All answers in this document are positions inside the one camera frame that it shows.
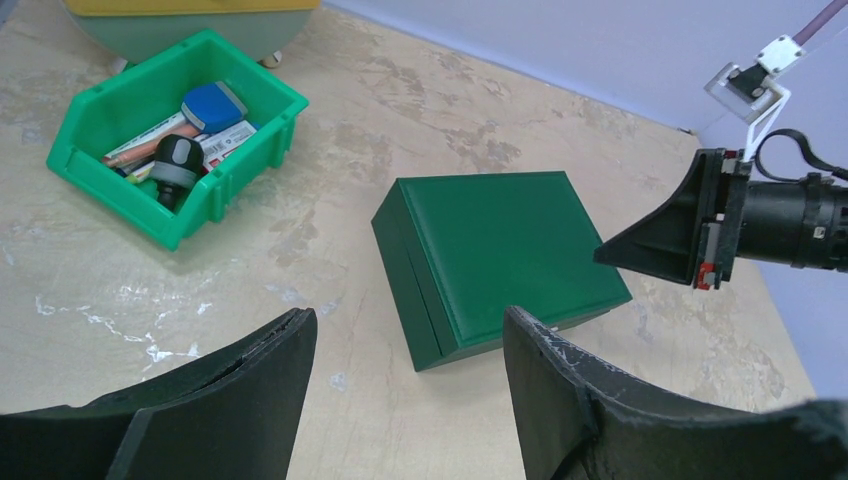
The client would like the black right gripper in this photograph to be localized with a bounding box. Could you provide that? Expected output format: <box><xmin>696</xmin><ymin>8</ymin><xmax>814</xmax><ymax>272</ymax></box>
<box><xmin>593</xmin><ymin>149</ymin><xmax>847</xmax><ymax>290</ymax></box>

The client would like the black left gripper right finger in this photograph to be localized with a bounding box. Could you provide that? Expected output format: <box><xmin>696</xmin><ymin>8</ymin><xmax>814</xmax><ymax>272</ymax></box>
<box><xmin>503</xmin><ymin>306</ymin><xmax>847</xmax><ymax>479</ymax></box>

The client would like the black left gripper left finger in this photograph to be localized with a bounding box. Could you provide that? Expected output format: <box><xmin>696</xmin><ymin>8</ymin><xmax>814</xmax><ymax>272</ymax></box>
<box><xmin>1</xmin><ymin>308</ymin><xmax>317</xmax><ymax>479</ymax></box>

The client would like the green jewelry box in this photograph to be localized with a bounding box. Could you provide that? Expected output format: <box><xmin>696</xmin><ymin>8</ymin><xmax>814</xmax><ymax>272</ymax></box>
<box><xmin>372</xmin><ymin>171</ymin><xmax>632</xmax><ymax>372</ymax></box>

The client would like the black grey marker cap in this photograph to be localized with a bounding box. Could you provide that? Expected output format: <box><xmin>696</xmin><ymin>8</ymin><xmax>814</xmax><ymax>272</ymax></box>
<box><xmin>149</xmin><ymin>134</ymin><xmax>204</xmax><ymax>211</ymax></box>

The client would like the blue eraser block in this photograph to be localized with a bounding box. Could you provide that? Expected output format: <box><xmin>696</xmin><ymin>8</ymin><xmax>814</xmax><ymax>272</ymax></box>
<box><xmin>180</xmin><ymin>81</ymin><xmax>248</xmax><ymax>134</ymax></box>

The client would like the green plastic bin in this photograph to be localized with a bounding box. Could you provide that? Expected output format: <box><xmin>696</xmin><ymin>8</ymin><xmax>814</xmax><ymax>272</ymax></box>
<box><xmin>46</xmin><ymin>30</ymin><xmax>308</xmax><ymax>250</ymax></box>

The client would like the white drawer cabinet orange yellow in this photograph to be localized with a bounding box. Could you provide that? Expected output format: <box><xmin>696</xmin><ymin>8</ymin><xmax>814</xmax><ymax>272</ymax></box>
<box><xmin>61</xmin><ymin>1</ymin><xmax>321</xmax><ymax>66</ymax></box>

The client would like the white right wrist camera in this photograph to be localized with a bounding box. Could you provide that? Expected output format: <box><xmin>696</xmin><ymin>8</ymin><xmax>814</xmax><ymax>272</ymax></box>
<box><xmin>704</xmin><ymin>35</ymin><xmax>806</xmax><ymax>162</ymax></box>

